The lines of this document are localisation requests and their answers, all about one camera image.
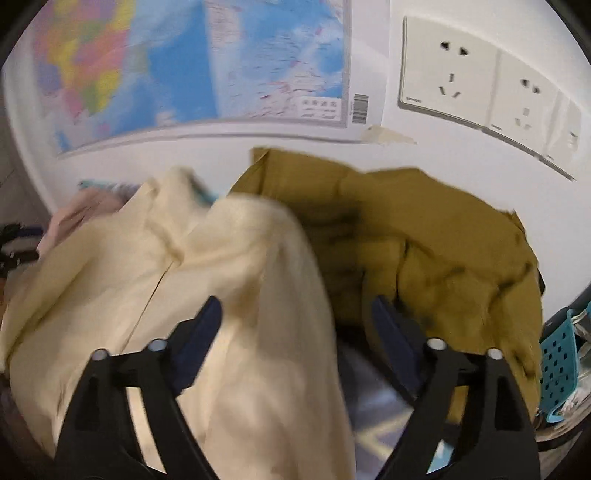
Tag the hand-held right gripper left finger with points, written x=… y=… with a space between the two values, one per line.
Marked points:
x=205 y=332

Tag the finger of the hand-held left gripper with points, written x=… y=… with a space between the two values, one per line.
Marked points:
x=18 y=261
x=23 y=229

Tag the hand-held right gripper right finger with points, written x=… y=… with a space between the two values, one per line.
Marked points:
x=388 y=323

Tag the cream garment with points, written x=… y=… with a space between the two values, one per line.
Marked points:
x=138 y=277

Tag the pink cloth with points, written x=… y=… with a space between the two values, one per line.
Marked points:
x=78 y=212

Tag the mustard garment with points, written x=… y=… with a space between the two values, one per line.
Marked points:
x=438 y=230

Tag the patterned grey teal bed sheet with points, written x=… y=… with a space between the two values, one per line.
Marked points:
x=383 y=429

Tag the teal plastic basket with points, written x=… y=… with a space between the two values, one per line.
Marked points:
x=556 y=364

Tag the beige tape piece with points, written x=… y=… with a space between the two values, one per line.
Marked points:
x=385 y=135

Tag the colourful wall map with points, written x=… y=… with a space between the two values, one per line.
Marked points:
x=184 y=69

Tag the white wall switch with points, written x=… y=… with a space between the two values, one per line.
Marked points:
x=565 y=134

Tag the white wall socket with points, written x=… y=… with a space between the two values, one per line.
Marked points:
x=445 y=69
x=526 y=101

